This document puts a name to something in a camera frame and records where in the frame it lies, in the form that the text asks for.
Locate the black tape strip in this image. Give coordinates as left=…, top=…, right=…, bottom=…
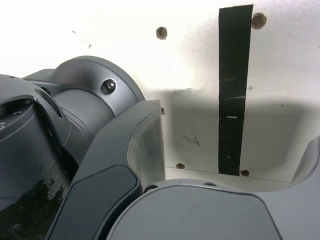
left=218, top=4, right=254, bottom=175

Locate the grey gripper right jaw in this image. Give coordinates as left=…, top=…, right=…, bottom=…
left=106, top=134, right=320, bottom=240

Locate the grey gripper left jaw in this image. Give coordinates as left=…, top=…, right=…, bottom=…
left=46, top=99, right=167, bottom=240

